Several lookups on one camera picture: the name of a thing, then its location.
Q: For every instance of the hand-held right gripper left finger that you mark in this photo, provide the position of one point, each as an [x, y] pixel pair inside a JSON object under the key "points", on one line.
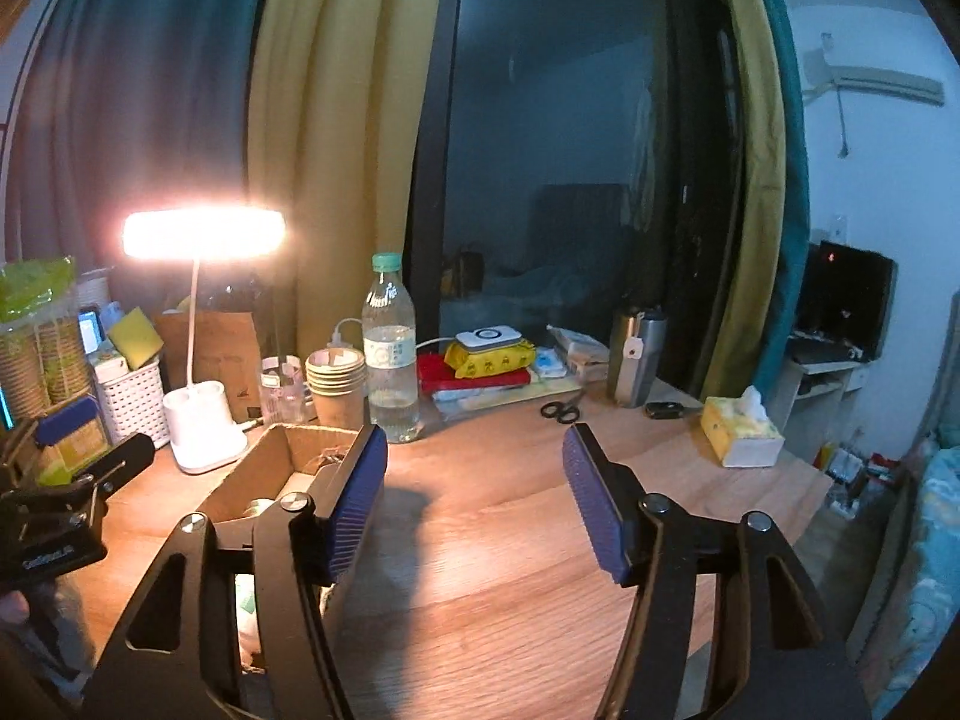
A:
{"points": [[360, 510]]}

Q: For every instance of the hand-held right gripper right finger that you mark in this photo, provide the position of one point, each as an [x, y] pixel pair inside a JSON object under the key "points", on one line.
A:
{"points": [[592, 510]]}

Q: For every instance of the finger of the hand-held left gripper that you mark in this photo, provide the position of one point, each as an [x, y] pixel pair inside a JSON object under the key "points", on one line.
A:
{"points": [[67, 416], [127, 450]]}

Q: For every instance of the cardboard box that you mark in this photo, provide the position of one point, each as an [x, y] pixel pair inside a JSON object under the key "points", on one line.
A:
{"points": [[255, 465]]}

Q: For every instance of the green packet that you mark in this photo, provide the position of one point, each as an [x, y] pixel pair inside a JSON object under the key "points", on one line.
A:
{"points": [[64, 457]]}

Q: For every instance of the white woven plastic basket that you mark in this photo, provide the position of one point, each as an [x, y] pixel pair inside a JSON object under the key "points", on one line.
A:
{"points": [[135, 405]]}

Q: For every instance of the white desk lamp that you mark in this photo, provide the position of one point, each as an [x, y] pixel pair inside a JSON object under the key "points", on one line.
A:
{"points": [[199, 420]]}

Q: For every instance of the small blue device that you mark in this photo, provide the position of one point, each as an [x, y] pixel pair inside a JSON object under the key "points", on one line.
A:
{"points": [[91, 331]]}

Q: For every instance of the green yellow sponge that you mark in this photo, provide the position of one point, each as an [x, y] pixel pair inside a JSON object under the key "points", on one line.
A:
{"points": [[135, 337]]}

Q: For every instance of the black scissors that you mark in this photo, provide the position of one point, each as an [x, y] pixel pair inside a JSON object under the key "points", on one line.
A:
{"points": [[559, 411]]}

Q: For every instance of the stack of brown paper cups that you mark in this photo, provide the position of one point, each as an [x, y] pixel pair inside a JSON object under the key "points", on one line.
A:
{"points": [[337, 397]]}

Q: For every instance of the black car key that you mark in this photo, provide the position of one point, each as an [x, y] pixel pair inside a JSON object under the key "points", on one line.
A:
{"points": [[664, 410]]}

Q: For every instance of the white ribbed cup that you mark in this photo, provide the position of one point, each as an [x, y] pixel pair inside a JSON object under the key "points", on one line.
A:
{"points": [[94, 292]]}

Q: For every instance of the green wrapped paper cups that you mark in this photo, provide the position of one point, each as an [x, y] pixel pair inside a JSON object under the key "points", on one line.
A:
{"points": [[37, 292]]}

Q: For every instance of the pale notebook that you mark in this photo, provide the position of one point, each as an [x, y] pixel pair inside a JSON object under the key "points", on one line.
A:
{"points": [[517, 394]]}

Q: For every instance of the printed glass cup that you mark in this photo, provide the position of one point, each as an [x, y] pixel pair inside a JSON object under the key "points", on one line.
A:
{"points": [[283, 394]]}

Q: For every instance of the brown cardboard lamp package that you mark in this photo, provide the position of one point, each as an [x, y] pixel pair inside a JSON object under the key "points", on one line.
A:
{"points": [[225, 345]]}

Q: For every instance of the steel travel tumbler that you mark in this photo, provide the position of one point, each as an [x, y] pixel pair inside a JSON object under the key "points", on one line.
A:
{"points": [[637, 367]]}

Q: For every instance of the blue white small packet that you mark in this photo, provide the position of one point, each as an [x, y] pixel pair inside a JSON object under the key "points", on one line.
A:
{"points": [[551, 364]]}

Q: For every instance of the clear plastic water bottle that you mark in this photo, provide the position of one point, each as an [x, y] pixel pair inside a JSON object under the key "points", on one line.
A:
{"points": [[390, 360]]}

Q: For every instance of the red book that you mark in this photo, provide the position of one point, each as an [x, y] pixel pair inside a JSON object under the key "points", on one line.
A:
{"points": [[435, 375]]}

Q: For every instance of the yellow tissue box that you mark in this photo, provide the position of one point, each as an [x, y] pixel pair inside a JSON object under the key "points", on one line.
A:
{"points": [[739, 435]]}

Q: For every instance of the yellow wet wipes pack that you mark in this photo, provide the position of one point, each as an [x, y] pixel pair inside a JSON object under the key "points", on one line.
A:
{"points": [[487, 364]]}

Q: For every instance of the white power bank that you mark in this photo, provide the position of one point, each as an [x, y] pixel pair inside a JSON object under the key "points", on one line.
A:
{"points": [[487, 336]]}

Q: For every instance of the white computer desk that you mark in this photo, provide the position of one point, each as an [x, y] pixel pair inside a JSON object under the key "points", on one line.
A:
{"points": [[802, 390]]}

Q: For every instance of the black keyboard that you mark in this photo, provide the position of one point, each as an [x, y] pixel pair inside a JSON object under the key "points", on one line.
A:
{"points": [[821, 352]]}

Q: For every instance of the wide teal curtain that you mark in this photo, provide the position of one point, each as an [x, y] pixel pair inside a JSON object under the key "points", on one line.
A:
{"points": [[135, 90]]}

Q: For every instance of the black computer monitor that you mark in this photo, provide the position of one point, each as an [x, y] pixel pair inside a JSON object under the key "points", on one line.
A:
{"points": [[847, 292]]}

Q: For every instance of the teal printed blanket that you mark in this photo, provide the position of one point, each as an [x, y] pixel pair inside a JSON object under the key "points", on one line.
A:
{"points": [[930, 540]]}

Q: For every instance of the narrow teal curtain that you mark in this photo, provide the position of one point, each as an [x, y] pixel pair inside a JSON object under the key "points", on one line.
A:
{"points": [[795, 202]]}

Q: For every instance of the wide yellow curtain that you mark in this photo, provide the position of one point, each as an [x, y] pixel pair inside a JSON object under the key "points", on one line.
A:
{"points": [[337, 127]]}

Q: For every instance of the dark glass sliding door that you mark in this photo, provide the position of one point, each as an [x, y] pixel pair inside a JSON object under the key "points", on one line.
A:
{"points": [[562, 127]]}

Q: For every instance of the narrow yellow curtain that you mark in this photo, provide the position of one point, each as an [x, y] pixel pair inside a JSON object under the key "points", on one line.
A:
{"points": [[765, 165]]}

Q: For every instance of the white air conditioner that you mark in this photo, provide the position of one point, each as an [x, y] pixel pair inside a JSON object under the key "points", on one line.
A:
{"points": [[885, 82]]}

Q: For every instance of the white wall socket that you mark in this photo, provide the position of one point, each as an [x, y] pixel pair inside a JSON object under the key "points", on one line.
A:
{"points": [[838, 226]]}

